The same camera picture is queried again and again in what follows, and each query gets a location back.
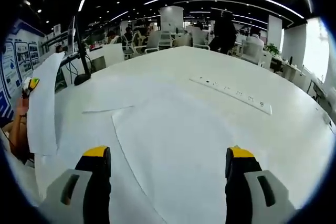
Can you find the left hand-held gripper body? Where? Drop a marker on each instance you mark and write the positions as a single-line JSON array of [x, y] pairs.
[[25, 85]]

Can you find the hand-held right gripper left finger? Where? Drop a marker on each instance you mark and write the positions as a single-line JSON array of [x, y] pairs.
[[68, 197]]

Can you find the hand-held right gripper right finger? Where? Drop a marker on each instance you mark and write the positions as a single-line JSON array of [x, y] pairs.
[[246, 203]]

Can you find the white printing paper sheet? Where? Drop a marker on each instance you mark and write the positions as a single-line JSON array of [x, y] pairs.
[[178, 155], [110, 100], [86, 140], [42, 108]]

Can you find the person's left hand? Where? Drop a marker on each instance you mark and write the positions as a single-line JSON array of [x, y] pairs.
[[20, 110]]

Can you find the grey keyboard tray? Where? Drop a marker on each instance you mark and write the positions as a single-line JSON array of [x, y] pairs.
[[69, 57]]

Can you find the white shelf unit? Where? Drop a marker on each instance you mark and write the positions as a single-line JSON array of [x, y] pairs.
[[52, 37]]

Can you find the black monitor stand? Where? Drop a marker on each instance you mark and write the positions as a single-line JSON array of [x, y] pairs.
[[82, 79]]

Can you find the white framed computer monitor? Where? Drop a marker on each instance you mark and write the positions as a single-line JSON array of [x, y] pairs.
[[71, 37]]

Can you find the white table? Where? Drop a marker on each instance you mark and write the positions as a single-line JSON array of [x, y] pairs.
[[262, 142]]

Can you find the white table socket strip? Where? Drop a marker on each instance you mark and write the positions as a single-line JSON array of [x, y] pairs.
[[231, 94]]

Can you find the group of white office chairs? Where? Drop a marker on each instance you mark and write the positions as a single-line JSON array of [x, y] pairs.
[[155, 41]]

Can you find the white square pillar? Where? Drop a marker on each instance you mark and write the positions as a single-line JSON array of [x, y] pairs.
[[170, 19]]

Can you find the green potted plant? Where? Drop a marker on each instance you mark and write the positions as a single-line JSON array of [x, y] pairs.
[[273, 49]]

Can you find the blue and white wall poster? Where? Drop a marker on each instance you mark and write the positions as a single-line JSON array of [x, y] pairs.
[[15, 58]]

